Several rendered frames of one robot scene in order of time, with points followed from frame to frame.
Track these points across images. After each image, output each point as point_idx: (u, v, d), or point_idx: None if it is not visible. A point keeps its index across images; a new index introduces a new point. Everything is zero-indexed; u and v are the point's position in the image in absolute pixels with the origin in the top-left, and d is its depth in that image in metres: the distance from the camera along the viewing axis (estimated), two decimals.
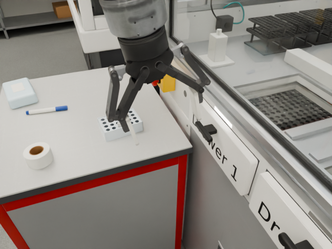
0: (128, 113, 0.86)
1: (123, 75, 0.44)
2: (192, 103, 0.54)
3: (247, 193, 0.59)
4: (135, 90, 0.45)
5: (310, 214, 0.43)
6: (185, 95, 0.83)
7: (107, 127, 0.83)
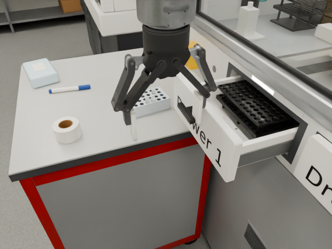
0: (154, 90, 0.84)
1: (139, 65, 0.44)
2: (194, 107, 0.55)
3: (233, 180, 0.54)
4: (147, 82, 0.45)
5: None
6: (213, 70, 0.81)
7: (135, 103, 0.81)
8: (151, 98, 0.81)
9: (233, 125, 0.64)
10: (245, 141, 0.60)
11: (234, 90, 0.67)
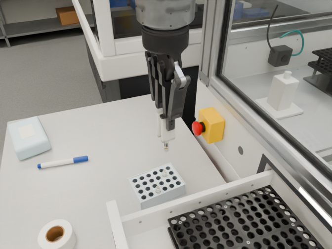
0: (166, 172, 0.69)
1: (153, 56, 0.49)
2: None
3: None
4: (155, 78, 0.48)
5: None
6: (239, 151, 0.66)
7: (143, 193, 0.65)
8: None
9: None
10: None
11: (190, 229, 0.47)
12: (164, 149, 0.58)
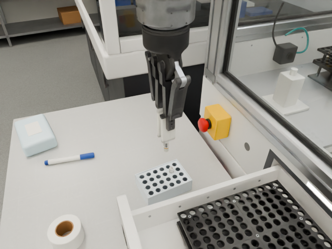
0: (173, 168, 0.69)
1: None
2: None
3: None
4: (155, 78, 0.48)
5: None
6: (246, 147, 0.67)
7: (150, 188, 0.66)
8: None
9: None
10: None
11: (200, 223, 0.47)
12: None
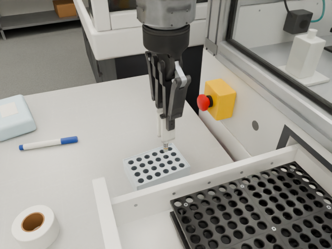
0: None
1: None
2: None
3: None
4: (156, 78, 0.48)
5: None
6: (254, 127, 0.56)
7: (140, 176, 0.55)
8: None
9: None
10: None
11: (199, 213, 0.37)
12: None
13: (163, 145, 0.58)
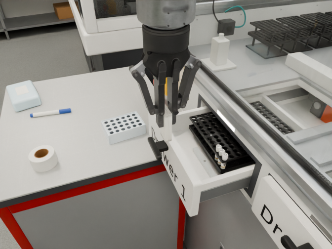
0: (220, 145, 0.61)
1: (144, 70, 0.45)
2: None
3: (196, 214, 0.57)
4: (161, 85, 0.47)
5: (312, 218, 0.44)
6: None
7: (111, 130, 0.84)
8: (227, 155, 0.58)
9: (202, 157, 0.67)
10: (211, 174, 0.63)
11: (205, 122, 0.70)
12: (224, 168, 0.61)
13: (216, 157, 0.62)
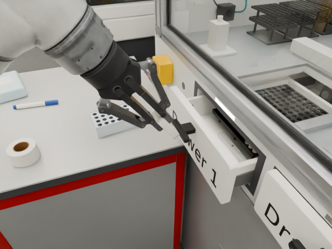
0: None
1: (107, 101, 0.46)
2: None
3: (228, 201, 0.52)
4: (131, 103, 0.47)
5: (327, 218, 0.37)
6: (183, 87, 0.77)
7: (100, 122, 0.76)
8: None
9: (229, 142, 0.62)
10: (241, 159, 0.58)
11: None
12: (256, 151, 0.56)
13: (247, 141, 0.58)
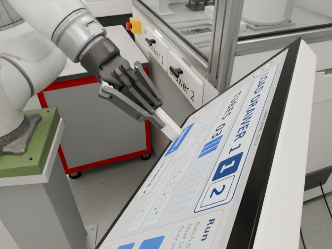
0: None
1: (108, 85, 0.49)
2: (165, 126, 0.54)
3: None
4: (130, 88, 0.51)
5: (182, 58, 1.01)
6: (145, 32, 1.41)
7: None
8: None
9: None
10: None
11: None
12: None
13: None
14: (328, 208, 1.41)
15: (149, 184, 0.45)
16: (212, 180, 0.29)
